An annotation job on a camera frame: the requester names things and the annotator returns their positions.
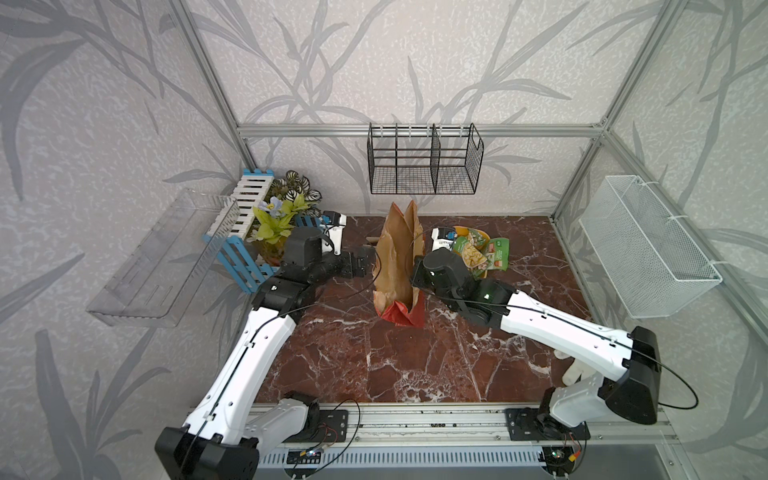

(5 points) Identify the green soup packet front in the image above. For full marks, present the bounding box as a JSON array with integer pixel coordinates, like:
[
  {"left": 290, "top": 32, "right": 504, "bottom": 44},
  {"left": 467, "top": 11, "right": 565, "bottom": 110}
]
[{"left": 452, "top": 237, "right": 489, "bottom": 279}]

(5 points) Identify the red paper bag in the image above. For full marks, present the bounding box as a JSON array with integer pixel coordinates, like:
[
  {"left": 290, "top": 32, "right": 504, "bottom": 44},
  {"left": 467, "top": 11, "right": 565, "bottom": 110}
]
[{"left": 373, "top": 201, "right": 425, "bottom": 328}]

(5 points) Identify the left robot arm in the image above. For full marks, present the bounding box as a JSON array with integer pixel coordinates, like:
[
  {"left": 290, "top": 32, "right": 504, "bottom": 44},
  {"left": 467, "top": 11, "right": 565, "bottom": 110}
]
[{"left": 155, "top": 227, "right": 379, "bottom": 479}]

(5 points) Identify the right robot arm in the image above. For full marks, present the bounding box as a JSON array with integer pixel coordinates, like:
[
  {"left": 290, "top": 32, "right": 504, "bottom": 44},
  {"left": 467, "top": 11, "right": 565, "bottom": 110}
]
[{"left": 411, "top": 248, "right": 661, "bottom": 428}]

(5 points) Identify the yellow plastic bowl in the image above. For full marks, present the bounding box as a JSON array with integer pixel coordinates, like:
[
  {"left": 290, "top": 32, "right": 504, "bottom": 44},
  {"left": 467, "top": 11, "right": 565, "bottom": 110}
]
[{"left": 452, "top": 226, "right": 490, "bottom": 253}]

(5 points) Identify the glass vase with plants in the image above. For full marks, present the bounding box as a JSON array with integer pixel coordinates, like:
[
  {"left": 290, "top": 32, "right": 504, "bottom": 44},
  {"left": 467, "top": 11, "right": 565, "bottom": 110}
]
[{"left": 246, "top": 170, "right": 322, "bottom": 266}]

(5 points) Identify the blue white slatted rack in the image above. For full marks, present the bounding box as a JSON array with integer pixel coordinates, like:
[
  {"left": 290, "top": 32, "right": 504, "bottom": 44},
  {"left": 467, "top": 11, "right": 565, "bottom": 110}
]
[{"left": 217, "top": 170, "right": 322, "bottom": 293}]

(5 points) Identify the white glove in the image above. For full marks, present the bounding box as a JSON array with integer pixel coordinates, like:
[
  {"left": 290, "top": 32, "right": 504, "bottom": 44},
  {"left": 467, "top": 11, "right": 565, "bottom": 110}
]
[{"left": 554, "top": 350, "right": 583, "bottom": 386}]

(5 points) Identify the clear acrylic shelf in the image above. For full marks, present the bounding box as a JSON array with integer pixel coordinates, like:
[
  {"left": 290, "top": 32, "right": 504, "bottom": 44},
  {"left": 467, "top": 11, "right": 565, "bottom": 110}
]
[{"left": 86, "top": 189, "right": 239, "bottom": 328}]

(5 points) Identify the white mesh basket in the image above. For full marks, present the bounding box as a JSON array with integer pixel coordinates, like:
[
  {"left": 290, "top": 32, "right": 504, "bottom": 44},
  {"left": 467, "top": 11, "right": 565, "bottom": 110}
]
[{"left": 579, "top": 175, "right": 723, "bottom": 319}]

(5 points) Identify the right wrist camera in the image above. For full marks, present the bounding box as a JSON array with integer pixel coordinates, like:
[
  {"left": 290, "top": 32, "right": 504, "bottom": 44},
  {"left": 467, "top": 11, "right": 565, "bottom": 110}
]
[{"left": 431, "top": 227, "right": 457, "bottom": 251}]

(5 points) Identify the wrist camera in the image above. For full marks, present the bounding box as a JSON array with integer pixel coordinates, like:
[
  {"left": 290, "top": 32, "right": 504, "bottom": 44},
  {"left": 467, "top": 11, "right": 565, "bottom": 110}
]
[
  {"left": 431, "top": 227, "right": 457, "bottom": 251},
  {"left": 322, "top": 210, "right": 347, "bottom": 255}
]

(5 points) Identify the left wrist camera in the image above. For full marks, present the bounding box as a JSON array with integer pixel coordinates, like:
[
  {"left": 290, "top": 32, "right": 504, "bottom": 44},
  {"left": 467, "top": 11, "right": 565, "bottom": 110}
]
[{"left": 322, "top": 210, "right": 347, "bottom": 255}]

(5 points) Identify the black wire basket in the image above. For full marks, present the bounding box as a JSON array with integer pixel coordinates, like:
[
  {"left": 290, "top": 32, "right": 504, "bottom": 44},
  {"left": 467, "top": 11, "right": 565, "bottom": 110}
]
[{"left": 366, "top": 124, "right": 485, "bottom": 195}]

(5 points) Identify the aluminium front rail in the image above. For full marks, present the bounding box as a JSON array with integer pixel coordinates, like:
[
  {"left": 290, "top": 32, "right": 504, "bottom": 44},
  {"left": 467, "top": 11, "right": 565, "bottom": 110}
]
[{"left": 172, "top": 403, "right": 682, "bottom": 450}]

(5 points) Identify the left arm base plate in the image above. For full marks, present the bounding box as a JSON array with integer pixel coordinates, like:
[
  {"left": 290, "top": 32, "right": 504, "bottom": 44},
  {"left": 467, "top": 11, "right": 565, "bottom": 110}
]
[{"left": 285, "top": 409, "right": 350, "bottom": 444}]

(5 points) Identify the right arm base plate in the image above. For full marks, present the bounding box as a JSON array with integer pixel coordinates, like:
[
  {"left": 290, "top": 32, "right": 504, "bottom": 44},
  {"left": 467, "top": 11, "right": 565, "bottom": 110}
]
[{"left": 504, "top": 408, "right": 591, "bottom": 441}]

